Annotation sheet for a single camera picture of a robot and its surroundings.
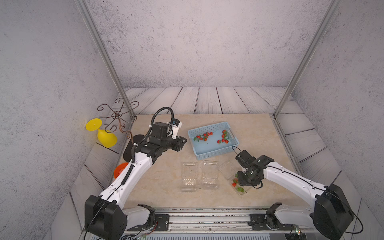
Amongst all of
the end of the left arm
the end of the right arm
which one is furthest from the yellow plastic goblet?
the end of the right arm

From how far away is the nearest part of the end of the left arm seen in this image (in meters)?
0.56

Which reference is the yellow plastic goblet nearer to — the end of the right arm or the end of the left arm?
the end of the left arm
